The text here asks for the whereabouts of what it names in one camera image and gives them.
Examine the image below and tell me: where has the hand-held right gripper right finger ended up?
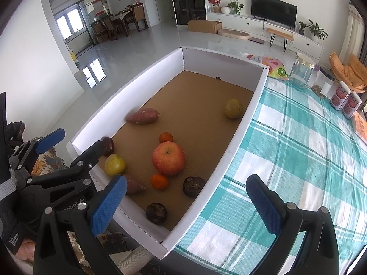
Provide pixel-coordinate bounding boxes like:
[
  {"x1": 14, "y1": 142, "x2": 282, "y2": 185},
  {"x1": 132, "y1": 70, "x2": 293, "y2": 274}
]
[{"x1": 246, "y1": 174, "x2": 340, "y2": 275}]

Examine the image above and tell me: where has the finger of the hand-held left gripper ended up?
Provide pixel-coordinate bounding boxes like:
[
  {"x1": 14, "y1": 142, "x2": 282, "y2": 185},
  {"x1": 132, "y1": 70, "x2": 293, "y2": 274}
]
[
  {"x1": 8, "y1": 128, "x2": 66, "y2": 179},
  {"x1": 27, "y1": 140, "x2": 106, "y2": 204}
]

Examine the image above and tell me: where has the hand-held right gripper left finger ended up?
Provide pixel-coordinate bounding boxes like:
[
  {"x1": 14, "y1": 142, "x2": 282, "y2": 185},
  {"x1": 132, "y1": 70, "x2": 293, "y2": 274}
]
[{"x1": 33, "y1": 175, "x2": 128, "y2": 275}]

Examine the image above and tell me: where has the dark brown passion fruit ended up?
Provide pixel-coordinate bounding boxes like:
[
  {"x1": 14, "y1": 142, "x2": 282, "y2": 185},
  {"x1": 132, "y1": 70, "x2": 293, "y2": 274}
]
[
  {"x1": 100, "y1": 137, "x2": 115, "y2": 157},
  {"x1": 145, "y1": 203, "x2": 168, "y2": 224},
  {"x1": 183, "y1": 176, "x2": 206, "y2": 198}
]

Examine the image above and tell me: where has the large yellow-green citrus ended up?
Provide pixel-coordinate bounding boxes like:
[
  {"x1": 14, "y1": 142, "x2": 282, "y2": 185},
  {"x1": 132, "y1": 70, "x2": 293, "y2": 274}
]
[{"x1": 104, "y1": 154, "x2": 126, "y2": 176}]

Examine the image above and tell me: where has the small dark sweet potato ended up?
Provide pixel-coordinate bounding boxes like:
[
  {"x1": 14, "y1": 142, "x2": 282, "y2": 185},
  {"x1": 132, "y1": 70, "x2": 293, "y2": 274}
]
[{"x1": 122, "y1": 175, "x2": 147, "y2": 195}]

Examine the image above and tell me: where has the bright orange tangerine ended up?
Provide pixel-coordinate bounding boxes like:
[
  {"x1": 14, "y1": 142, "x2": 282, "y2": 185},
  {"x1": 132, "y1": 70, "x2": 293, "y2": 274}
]
[{"x1": 151, "y1": 173, "x2": 169, "y2": 190}]

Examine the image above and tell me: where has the long reddish sweet potato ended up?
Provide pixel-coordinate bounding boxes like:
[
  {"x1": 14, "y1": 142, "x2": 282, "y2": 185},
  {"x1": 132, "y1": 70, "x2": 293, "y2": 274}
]
[{"x1": 125, "y1": 108, "x2": 160, "y2": 125}]

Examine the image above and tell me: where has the red apple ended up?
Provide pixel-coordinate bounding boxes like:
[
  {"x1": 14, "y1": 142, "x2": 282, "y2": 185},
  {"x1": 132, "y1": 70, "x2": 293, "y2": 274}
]
[{"x1": 151, "y1": 141, "x2": 186, "y2": 177}]

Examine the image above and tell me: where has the small olive-yellow citrus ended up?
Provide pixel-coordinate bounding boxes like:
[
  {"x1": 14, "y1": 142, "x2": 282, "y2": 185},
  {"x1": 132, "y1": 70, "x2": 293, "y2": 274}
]
[{"x1": 224, "y1": 99, "x2": 244, "y2": 119}]

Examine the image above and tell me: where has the white cardboard box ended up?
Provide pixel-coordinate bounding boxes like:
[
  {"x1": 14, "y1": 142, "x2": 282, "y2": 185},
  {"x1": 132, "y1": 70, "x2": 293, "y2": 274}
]
[{"x1": 66, "y1": 47, "x2": 270, "y2": 260}]

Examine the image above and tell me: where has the person's left hand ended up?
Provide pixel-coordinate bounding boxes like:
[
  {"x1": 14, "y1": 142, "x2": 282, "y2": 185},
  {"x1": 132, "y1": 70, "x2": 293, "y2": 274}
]
[{"x1": 16, "y1": 239, "x2": 37, "y2": 264}]

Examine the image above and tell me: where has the floral cushion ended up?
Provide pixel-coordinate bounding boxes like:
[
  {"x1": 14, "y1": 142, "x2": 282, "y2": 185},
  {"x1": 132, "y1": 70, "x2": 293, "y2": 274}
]
[{"x1": 30, "y1": 137, "x2": 69, "y2": 176}]

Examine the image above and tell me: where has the teal checkered tablecloth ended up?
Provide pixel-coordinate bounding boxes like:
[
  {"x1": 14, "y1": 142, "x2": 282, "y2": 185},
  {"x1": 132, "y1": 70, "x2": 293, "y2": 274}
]
[{"x1": 172, "y1": 76, "x2": 367, "y2": 275}]

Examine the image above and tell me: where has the orange book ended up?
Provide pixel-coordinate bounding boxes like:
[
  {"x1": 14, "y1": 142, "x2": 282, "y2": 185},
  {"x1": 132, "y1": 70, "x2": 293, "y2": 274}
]
[{"x1": 353, "y1": 112, "x2": 367, "y2": 144}]

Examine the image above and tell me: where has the red and white can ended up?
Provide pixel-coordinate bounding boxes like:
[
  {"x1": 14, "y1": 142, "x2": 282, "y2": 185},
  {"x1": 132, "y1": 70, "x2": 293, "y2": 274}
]
[
  {"x1": 330, "y1": 84, "x2": 351, "y2": 111},
  {"x1": 342, "y1": 92, "x2": 362, "y2": 120}
]

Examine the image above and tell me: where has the clear jar with black lid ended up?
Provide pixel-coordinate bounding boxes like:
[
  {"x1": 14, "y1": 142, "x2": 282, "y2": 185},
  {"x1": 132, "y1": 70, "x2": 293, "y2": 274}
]
[{"x1": 311, "y1": 67, "x2": 336, "y2": 98}]

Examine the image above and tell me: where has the fruit print cushion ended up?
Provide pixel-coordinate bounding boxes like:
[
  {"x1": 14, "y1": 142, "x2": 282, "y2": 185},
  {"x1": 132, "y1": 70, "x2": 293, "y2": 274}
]
[{"x1": 261, "y1": 57, "x2": 289, "y2": 81}]

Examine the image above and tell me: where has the glass jar with gold lid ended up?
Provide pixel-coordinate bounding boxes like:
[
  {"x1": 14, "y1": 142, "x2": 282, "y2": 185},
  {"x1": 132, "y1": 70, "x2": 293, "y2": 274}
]
[{"x1": 289, "y1": 52, "x2": 316, "y2": 89}]

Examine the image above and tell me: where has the dining table with chairs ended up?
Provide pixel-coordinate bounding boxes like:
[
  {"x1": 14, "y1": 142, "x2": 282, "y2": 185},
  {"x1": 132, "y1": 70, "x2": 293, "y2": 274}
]
[{"x1": 91, "y1": 3, "x2": 149, "y2": 44}]

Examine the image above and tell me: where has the wooden bench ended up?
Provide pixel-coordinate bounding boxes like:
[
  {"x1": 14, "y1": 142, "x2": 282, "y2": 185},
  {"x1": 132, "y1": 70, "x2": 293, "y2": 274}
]
[{"x1": 267, "y1": 28, "x2": 295, "y2": 52}]

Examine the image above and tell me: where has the white tv cabinet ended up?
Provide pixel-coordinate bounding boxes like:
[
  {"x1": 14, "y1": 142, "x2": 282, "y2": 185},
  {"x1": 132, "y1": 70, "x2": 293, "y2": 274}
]
[{"x1": 206, "y1": 12, "x2": 324, "y2": 58}]

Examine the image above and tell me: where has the oval beige platform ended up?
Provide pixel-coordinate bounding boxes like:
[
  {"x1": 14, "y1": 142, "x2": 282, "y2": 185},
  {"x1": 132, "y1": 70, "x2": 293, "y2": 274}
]
[{"x1": 218, "y1": 29, "x2": 251, "y2": 41}]

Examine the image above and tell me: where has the brown cardboard box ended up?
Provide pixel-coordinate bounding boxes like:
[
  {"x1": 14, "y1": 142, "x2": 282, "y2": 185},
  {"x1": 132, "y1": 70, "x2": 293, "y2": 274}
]
[{"x1": 187, "y1": 19, "x2": 222, "y2": 34}]

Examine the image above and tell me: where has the leafy potted plant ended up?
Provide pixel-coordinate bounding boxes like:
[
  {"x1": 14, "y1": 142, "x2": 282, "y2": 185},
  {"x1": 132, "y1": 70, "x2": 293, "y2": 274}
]
[{"x1": 306, "y1": 19, "x2": 328, "y2": 41}]

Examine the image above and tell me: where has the dark glass display cabinet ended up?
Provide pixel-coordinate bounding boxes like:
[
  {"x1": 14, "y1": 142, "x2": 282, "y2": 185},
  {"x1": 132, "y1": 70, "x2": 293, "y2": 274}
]
[{"x1": 169, "y1": 0, "x2": 207, "y2": 26}]

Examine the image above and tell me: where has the white curtain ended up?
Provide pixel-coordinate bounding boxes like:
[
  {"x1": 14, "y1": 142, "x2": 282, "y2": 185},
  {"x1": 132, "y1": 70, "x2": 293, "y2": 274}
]
[{"x1": 340, "y1": 3, "x2": 367, "y2": 63}]

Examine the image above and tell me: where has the black television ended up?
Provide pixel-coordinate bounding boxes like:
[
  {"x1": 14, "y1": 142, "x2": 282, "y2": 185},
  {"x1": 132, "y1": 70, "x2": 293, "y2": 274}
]
[{"x1": 251, "y1": 0, "x2": 297, "y2": 28}]

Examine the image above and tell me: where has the green potted plant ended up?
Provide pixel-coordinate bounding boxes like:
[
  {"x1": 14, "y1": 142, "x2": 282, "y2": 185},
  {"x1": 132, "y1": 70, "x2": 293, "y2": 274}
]
[{"x1": 226, "y1": 0, "x2": 245, "y2": 15}]

